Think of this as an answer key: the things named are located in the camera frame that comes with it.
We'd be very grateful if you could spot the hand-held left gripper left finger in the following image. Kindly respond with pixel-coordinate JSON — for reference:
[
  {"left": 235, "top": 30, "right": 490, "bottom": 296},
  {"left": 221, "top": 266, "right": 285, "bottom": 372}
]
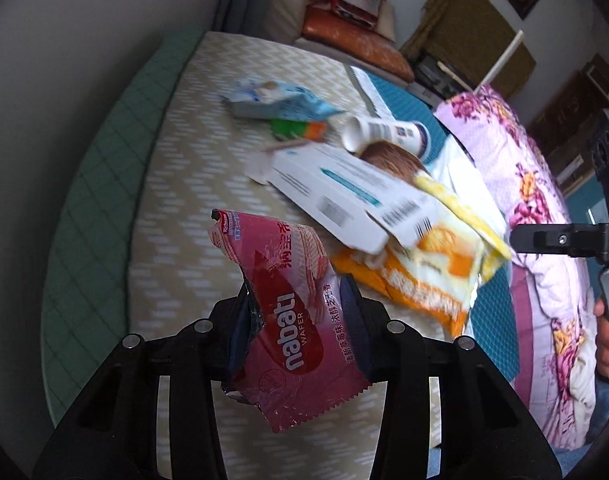
[{"left": 32, "top": 282, "right": 258, "bottom": 480}]

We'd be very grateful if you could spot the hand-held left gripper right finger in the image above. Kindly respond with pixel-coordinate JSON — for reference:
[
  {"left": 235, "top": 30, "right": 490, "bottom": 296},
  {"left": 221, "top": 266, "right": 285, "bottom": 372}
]
[{"left": 339, "top": 275, "right": 563, "bottom": 480}]

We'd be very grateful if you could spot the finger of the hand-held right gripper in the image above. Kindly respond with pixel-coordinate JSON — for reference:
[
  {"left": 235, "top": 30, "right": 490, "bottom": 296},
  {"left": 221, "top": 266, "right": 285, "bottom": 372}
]
[{"left": 509, "top": 222, "right": 605, "bottom": 263}]

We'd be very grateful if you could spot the pink wafer wrapper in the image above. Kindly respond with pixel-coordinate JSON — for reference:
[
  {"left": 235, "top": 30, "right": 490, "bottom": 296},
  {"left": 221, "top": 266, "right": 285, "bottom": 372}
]
[{"left": 207, "top": 209, "right": 373, "bottom": 433}]

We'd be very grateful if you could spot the orange yellow snack bag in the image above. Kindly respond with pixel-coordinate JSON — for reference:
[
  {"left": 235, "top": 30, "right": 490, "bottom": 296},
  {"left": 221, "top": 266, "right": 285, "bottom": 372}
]
[{"left": 331, "top": 170, "right": 513, "bottom": 338}]

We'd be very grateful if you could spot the light blue milk carton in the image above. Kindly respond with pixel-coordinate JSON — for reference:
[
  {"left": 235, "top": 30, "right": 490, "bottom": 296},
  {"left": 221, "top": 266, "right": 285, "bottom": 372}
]
[{"left": 219, "top": 79, "right": 338, "bottom": 120}]

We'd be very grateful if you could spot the person's right hand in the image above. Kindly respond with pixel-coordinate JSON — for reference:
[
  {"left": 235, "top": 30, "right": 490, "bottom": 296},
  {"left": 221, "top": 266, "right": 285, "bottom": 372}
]
[{"left": 593, "top": 300, "right": 609, "bottom": 387}]

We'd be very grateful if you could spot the pink floral blanket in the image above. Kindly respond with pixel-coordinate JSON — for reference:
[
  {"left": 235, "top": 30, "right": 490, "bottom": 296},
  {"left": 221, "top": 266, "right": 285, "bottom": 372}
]
[{"left": 427, "top": 85, "right": 599, "bottom": 448}]

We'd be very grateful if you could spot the brown wooden cabinet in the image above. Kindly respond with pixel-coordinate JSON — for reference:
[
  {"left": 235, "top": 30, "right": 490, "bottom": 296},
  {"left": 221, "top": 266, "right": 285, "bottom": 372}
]
[{"left": 527, "top": 55, "right": 609, "bottom": 196}]

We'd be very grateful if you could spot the teal textured mat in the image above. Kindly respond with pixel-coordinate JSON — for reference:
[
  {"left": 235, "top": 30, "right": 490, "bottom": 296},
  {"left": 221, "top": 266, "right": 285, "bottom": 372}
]
[{"left": 365, "top": 72, "right": 523, "bottom": 381}]

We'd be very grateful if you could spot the white flattened cardboard box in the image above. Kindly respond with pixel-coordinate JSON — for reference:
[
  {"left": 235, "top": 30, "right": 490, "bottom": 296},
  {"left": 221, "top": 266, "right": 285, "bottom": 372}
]
[{"left": 244, "top": 142, "right": 443, "bottom": 253}]

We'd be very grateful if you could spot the white stick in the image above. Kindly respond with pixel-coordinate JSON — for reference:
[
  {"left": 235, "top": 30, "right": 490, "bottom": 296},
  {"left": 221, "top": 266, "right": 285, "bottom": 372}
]
[{"left": 475, "top": 29, "right": 525, "bottom": 93}]

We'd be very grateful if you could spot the beige patterned mattress pad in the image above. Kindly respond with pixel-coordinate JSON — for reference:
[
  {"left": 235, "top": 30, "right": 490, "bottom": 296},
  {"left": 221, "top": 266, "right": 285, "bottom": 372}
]
[{"left": 127, "top": 30, "right": 465, "bottom": 480}]

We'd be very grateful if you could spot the brown round object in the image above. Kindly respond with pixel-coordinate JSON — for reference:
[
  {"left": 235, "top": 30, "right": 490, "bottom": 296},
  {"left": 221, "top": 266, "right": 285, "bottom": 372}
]
[{"left": 359, "top": 142, "right": 428, "bottom": 178}]

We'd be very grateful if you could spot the green quilted mattress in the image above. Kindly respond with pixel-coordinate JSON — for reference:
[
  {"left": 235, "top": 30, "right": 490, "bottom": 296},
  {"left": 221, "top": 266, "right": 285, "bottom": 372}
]
[{"left": 39, "top": 27, "right": 205, "bottom": 426}]

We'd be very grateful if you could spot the person's blue jeans leg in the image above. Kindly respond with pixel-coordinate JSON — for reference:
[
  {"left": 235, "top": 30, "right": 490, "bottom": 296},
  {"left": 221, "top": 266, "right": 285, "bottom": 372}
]
[{"left": 555, "top": 385, "right": 609, "bottom": 476}]

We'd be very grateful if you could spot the white cylindrical tube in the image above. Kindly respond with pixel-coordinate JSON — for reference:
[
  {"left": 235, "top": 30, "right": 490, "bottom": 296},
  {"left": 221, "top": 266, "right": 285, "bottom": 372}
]
[{"left": 341, "top": 115, "right": 431, "bottom": 157}]

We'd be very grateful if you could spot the small green orange carton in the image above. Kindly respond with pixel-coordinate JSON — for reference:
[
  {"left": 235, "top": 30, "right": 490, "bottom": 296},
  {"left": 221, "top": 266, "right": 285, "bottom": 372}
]
[{"left": 270, "top": 117, "right": 330, "bottom": 142}]

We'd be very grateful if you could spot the olive cloth cover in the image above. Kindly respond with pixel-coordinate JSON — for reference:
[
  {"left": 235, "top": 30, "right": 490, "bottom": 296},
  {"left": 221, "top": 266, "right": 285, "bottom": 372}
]
[{"left": 399, "top": 0, "right": 538, "bottom": 101}]

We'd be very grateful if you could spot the long white paper strip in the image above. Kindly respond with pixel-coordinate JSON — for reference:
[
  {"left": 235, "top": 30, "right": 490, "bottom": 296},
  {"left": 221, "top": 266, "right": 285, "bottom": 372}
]
[{"left": 349, "top": 65, "right": 396, "bottom": 122}]

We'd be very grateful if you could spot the orange cushion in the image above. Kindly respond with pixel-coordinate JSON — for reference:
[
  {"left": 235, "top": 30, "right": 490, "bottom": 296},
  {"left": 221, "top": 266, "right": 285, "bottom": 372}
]
[{"left": 302, "top": 7, "right": 415, "bottom": 83}]

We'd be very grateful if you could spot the cream leather cushion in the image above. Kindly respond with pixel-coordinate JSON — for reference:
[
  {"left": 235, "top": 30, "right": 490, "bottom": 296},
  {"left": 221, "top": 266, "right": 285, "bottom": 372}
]
[{"left": 263, "top": 0, "right": 311, "bottom": 45}]

